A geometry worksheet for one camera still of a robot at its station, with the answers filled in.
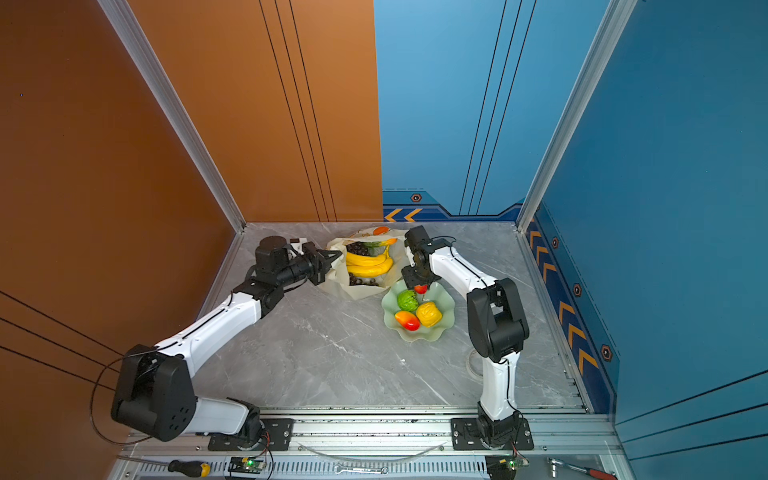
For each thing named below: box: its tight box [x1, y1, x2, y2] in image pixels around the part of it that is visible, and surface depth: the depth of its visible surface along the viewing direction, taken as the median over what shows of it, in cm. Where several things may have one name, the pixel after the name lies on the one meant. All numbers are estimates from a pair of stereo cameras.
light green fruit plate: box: [381, 281, 456, 343], surface depth 93 cm
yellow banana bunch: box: [346, 244, 394, 278], surface depth 104 cm
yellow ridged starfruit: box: [416, 301, 443, 328], surface depth 91 cm
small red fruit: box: [394, 311, 421, 331], surface depth 91 cm
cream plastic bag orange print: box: [326, 226, 408, 300], surface depth 94 cm
